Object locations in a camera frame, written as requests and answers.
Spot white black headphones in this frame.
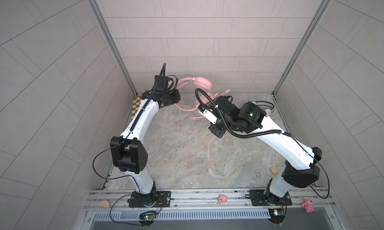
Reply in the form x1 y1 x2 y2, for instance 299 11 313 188
254 101 275 116

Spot pink headphone cable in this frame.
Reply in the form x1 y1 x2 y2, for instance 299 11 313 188
175 110 217 176

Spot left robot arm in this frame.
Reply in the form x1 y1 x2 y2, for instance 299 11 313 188
108 65 181 208

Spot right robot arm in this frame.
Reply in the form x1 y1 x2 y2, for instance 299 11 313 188
195 88 324 205

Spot wooden folded chess board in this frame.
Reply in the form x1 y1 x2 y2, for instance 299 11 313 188
131 96 142 120

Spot wooden block right front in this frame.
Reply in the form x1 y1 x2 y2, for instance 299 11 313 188
270 167 278 174

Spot pink pig toy centre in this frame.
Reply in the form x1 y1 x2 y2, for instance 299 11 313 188
218 194 228 204

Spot pink pig toy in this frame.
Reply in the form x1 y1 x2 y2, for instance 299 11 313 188
301 197 315 213
218 194 228 204

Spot right circuit board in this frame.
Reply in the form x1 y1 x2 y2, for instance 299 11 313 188
269 209 286 224

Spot circuit board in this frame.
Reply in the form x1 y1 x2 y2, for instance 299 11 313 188
269 209 286 224
139 211 157 221

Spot left circuit board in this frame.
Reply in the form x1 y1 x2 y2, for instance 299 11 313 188
139 211 157 221

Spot round wooden piece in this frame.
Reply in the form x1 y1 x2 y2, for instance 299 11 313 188
99 201 111 209

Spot pink pig toy right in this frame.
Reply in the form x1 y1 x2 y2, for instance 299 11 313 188
301 197 315 213

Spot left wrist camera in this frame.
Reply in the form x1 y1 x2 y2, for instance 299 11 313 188
154 75 170 92

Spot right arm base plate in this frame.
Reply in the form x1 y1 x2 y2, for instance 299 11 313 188
249 189 293 207

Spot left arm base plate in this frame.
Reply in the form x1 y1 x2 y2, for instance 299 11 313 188
127 191 171 208

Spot aluminium rail frame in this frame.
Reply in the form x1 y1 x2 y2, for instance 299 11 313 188
83 188 338 221

